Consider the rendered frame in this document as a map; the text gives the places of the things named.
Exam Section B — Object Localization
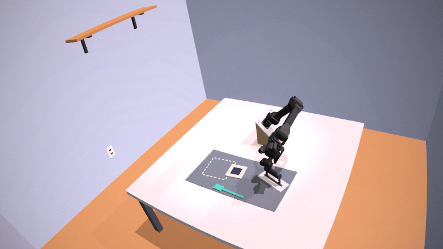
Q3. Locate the cream square tile with dark blue center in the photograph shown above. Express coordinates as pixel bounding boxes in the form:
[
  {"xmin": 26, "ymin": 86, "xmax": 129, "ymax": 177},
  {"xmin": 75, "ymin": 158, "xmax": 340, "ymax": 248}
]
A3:
[{"xmin": 226, "ymin": 164, "xmax": 247, "ymax": 179}]

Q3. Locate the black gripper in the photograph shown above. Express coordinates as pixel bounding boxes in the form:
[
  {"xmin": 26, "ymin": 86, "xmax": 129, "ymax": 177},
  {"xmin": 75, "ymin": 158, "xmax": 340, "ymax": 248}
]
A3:
[{"xmin": 260, "ymin": 146, "xmax": 285, "ymax": 170}]

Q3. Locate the grey flat mat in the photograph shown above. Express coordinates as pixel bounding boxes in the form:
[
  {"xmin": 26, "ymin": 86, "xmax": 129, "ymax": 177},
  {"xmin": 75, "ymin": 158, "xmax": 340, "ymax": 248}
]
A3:
[{"xmin": 185, "ymin": 149, "xmax": 297, "ymax": 212}]

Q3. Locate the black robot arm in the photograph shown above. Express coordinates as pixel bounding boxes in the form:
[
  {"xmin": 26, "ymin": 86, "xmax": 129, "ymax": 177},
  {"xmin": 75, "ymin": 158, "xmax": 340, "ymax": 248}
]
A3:
[{"xmin": 258, "ymin": 96, "xmax": 304, "ymax": 157}]

